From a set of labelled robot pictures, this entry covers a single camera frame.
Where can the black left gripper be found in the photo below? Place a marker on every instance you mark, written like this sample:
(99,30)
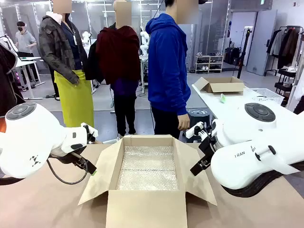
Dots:
(69,157)

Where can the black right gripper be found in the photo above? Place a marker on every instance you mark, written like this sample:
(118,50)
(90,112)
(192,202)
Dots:
(207,145)

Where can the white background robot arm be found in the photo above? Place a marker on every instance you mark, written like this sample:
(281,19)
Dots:
(86,40)
(144,42)

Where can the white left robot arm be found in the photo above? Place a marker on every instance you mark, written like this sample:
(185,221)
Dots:
(28,133)

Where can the person's right forearm blue sleeve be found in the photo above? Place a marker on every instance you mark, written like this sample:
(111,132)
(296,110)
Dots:
(181,102)

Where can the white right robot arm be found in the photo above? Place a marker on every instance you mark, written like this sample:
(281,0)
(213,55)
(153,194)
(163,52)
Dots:
(237,171)

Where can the person's right hand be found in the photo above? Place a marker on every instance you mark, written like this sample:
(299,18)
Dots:
(184,122)

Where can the dark grey plastic stool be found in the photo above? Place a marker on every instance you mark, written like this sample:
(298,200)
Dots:
(198,115)

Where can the bubble wrap box liner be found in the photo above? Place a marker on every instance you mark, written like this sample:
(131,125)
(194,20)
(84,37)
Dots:
(147,171)

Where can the white side table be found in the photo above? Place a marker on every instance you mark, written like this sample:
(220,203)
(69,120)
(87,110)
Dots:
(228,107)

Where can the large open cardboard box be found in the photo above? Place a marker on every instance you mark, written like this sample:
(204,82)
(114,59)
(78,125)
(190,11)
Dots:
(147,209)

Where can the small green object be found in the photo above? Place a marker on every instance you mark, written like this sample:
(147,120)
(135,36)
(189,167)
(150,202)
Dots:
(222,98)

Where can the small open cardboard box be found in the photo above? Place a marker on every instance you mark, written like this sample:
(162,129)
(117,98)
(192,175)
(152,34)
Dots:
(223,86)

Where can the white plastic basket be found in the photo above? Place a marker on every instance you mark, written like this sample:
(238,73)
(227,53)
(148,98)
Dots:
(267,96)

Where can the orange cloth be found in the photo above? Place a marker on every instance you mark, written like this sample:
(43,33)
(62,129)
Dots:
(2,125)

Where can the person in blue hoodie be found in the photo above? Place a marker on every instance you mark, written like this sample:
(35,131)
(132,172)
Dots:
(166,71)

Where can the white shoe rack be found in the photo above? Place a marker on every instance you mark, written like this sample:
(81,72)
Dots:
(209,64)

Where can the black suitcases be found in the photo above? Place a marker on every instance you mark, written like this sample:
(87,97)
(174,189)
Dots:
(234,55)

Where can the mannequin in maroon jacket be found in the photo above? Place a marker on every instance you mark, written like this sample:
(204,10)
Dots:
(118,54)

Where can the black utility cart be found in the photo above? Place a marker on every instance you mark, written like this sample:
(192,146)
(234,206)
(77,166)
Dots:
(286,83)

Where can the white background desk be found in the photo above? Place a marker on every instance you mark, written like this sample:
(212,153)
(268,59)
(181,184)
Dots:
(27,63)

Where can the black tripod pole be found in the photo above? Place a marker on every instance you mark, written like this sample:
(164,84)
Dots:
(244,52)

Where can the person in yellow apron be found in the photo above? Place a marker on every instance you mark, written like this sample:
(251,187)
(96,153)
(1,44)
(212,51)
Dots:
(57,47)

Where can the masked person in grey shirt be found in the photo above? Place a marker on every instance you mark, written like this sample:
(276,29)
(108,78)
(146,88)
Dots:
(25,42)

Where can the clothes rack with coats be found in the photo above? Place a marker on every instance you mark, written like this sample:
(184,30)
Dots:
(285,47)

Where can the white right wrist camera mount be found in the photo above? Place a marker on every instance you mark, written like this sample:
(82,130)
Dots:
(193,130)

